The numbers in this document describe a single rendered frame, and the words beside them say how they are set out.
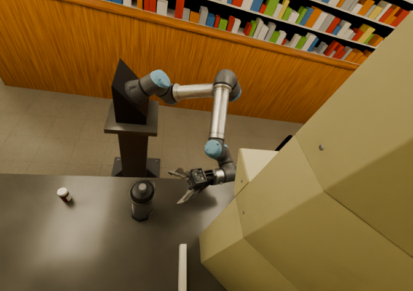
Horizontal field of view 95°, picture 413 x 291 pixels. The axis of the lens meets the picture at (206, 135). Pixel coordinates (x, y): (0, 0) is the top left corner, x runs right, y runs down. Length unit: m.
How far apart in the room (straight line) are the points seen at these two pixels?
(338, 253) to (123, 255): 0.80
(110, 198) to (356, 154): 0.99
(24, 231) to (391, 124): 1.15
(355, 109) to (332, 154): 0.07
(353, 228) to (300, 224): 0.08
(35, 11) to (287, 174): 2.55
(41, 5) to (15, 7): 0.23
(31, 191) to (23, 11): 1.89
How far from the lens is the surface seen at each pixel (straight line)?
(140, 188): 0.78
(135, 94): 1.21
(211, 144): 0.83
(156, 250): 1.00
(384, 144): 0.29
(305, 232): 0.43
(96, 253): 1.01
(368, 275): 0.46
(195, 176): 0.83
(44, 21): 2.65
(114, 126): 1.33
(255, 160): 0.58
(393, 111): 0.29
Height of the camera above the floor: 1.92
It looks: 47 degrees down
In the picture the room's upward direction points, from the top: 22 degrees clockwise
